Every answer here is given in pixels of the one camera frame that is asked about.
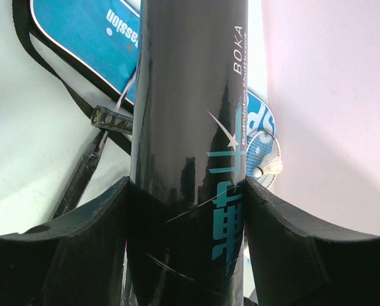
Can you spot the shuttlecock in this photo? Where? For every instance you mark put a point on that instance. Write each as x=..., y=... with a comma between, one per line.
x=270, y=165

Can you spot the white racket on blue bag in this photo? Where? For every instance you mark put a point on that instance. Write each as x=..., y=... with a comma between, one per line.
x=262, y=143

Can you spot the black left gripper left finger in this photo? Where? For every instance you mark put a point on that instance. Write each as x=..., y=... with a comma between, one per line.
x=75, y=259

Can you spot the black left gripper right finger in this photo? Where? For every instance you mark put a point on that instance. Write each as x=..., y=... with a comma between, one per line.
x=300, y=259

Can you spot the white racket black grip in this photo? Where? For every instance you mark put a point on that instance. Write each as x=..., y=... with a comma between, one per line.
x=106, y=120

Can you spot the blue racket cover bag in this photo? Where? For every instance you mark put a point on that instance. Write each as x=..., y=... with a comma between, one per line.
x=91, y=41

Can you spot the black shuttlecock tube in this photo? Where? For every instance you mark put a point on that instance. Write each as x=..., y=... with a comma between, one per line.
x=188, y=157

